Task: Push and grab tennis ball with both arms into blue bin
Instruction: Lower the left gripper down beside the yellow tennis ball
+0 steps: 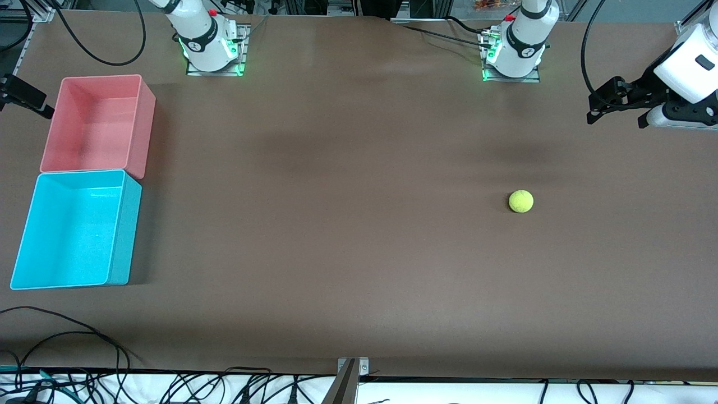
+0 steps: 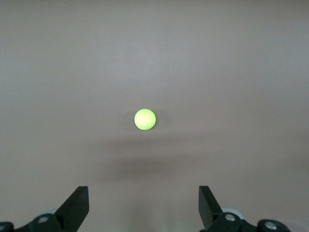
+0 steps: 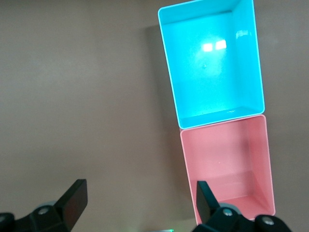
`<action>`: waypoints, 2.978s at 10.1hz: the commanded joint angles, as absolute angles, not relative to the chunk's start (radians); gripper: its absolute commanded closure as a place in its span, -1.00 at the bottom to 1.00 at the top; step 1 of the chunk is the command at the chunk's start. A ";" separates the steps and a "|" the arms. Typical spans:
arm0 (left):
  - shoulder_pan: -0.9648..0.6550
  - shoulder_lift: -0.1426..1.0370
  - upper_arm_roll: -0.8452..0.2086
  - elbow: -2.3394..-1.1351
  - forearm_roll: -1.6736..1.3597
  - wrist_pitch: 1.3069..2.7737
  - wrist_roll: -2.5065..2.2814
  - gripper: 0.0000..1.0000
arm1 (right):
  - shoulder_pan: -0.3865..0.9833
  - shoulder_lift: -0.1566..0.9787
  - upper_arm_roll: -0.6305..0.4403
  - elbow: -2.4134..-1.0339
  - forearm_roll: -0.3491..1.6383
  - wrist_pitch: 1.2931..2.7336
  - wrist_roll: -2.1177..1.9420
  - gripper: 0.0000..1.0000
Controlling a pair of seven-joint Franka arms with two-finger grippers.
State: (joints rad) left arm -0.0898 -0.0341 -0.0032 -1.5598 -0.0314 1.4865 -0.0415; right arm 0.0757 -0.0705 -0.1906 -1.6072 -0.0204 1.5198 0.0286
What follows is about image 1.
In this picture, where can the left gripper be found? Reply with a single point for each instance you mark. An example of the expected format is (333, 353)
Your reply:
(645, 89)

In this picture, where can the yellow tennis ball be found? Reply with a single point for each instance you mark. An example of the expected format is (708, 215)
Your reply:
(521, 201)

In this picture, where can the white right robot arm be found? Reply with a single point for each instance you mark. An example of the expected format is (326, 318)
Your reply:
(199, 33)

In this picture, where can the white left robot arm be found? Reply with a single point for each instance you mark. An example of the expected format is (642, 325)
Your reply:
(524, 39)

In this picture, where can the pink plastic bin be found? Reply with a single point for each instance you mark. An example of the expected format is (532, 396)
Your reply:
(95, 129)

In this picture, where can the blue plastic bin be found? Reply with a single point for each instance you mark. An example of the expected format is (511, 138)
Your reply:
(73, 235)

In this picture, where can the orange packet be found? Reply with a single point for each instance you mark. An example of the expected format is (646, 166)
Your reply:
(485, 4)

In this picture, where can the aluminium frame profile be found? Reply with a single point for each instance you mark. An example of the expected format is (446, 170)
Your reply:
(42, 11)
(687, 25)

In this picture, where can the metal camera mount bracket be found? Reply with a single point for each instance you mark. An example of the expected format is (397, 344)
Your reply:
(345, 387)

